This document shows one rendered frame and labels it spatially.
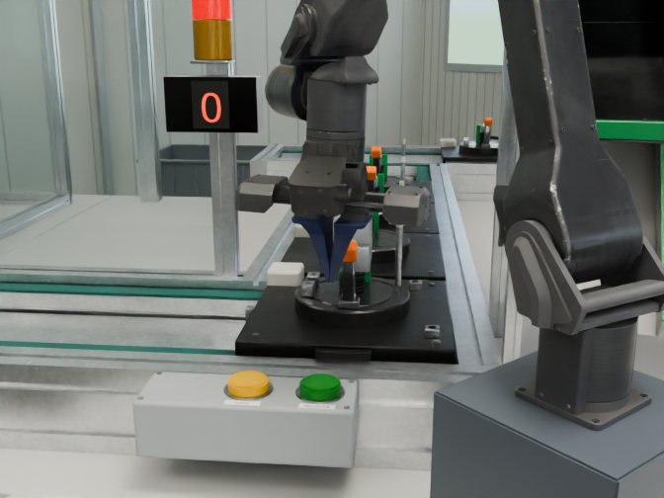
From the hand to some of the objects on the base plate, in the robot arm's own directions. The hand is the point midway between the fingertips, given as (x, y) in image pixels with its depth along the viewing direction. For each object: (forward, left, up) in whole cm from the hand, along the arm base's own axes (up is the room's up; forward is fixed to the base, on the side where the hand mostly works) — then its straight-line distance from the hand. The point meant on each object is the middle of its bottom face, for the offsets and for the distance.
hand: (331, 249), depth 78 cm
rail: (-20, +17, -22) cm, 35 cm away
